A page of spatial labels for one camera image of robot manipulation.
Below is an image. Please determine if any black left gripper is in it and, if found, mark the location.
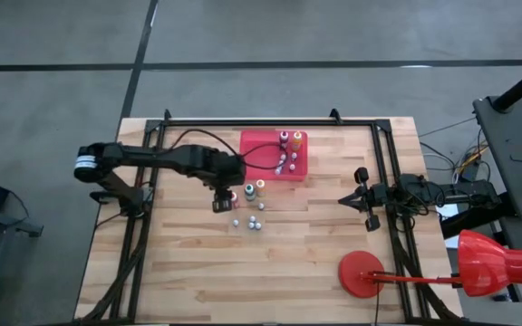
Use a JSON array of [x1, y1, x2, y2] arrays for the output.
[[206, 169, 247, 215]]

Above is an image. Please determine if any red desk lamp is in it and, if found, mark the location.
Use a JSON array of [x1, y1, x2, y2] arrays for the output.
[[337, 228, 522, 300]]

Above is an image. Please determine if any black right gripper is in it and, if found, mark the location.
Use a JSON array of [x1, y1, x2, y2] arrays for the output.
[[337, 167, 399, 233]]

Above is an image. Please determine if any black aluminium table frame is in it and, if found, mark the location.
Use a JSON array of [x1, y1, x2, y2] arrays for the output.
[[74, 108, 466, 325]]

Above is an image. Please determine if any yellow floor cable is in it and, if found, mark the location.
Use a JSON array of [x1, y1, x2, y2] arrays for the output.
[[453, 144, 491, 176]]

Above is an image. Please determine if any black floor cable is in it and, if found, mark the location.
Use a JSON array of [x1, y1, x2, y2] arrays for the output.
[[417, 115, 478, 139]]

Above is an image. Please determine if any pink plastic tray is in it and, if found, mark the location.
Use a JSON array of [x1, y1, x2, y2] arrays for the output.
[[238, 129, 309, 183]]

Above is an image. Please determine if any grey equipment cart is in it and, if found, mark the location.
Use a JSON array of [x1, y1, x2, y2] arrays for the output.
[[471, 92, 522, 223]]

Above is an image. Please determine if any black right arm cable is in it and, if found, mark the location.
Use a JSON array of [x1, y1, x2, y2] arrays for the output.
[[391, 180, 448, 227]]

